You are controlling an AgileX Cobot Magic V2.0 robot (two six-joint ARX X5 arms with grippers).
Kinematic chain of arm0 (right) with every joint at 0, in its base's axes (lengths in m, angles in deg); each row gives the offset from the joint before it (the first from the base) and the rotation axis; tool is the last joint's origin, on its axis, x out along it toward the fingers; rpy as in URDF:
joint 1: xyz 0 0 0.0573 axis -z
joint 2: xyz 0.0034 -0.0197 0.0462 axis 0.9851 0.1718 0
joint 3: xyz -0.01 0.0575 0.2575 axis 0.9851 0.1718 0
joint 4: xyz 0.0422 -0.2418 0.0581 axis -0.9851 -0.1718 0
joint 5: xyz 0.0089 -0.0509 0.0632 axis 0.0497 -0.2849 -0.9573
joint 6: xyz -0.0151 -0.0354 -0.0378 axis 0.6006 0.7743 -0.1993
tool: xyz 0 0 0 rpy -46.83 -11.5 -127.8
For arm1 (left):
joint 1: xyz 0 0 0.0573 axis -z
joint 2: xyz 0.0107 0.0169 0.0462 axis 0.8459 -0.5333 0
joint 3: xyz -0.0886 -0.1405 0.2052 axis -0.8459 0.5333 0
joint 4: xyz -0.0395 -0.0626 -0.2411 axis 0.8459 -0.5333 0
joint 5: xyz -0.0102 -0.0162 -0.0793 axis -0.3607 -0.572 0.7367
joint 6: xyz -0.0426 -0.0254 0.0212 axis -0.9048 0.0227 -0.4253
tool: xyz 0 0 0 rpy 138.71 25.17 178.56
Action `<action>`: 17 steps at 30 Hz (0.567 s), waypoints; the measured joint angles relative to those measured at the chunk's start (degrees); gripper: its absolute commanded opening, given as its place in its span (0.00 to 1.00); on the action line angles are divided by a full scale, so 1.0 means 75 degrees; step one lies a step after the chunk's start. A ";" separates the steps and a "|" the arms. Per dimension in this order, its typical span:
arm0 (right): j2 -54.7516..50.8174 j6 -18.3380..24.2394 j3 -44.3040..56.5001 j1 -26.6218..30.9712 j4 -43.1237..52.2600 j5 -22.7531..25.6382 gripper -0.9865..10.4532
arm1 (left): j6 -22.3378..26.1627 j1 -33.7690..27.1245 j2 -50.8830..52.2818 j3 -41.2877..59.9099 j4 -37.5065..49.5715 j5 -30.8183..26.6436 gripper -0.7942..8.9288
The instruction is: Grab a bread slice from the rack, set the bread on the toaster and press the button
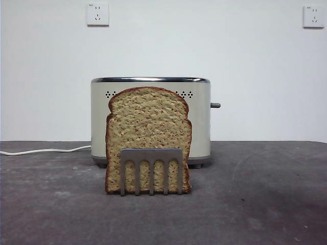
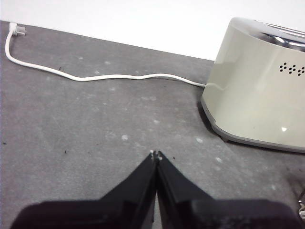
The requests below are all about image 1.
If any brown bread slice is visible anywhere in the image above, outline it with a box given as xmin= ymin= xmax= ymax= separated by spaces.
xmin=105 ymin=86 xmax=193 ymax=195

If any steel bread rack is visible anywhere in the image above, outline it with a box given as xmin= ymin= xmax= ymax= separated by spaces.
xmin=119 ymin=148 xmax=183 ymax=197

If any cream steel toaster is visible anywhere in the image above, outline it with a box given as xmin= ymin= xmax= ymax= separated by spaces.
xmin=90 ymin=76 xmax=213 ymax=169

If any white wall socket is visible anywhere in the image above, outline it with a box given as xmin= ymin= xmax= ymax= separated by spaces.
xmin=302 ymin=5 xmax=325 ymax=29
xmin=86 ymin=3 xmax=110 ymax=27

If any white power cable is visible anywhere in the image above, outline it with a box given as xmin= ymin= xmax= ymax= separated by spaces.
xmin=0 ymin=144 xmax=92 ymax=156

